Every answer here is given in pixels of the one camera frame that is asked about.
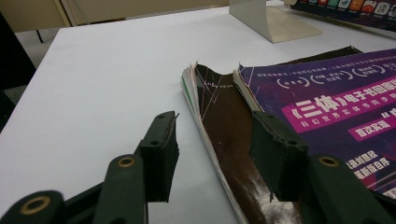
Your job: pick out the white board sheet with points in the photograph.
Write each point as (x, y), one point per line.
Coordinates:
(93, 93)

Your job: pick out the beige expandable book rack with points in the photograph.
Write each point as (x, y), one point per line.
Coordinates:
(274, 21)

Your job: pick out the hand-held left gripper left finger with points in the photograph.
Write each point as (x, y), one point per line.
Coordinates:
(160, 155)

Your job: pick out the dark magazine with red print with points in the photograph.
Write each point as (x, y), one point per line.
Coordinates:
(230, 130)

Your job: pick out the black curtain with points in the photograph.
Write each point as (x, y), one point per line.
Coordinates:
(12, 62)

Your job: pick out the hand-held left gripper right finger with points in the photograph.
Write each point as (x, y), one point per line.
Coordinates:
(280, 155)

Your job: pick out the purple magazine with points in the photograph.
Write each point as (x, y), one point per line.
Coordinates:
(358, 9)
(327, 93)

